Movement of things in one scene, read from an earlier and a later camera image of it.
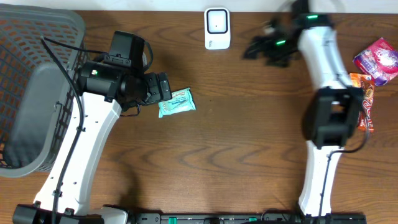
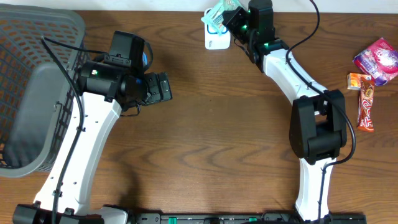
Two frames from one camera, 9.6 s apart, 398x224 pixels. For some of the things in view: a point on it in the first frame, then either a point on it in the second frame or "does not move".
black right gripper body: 259,47 to 232,20
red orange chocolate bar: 366,116 does not move
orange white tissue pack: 355,79 does not move
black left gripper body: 162,88 does not move
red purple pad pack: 380,59 does not move
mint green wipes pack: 182,101 to 214,18
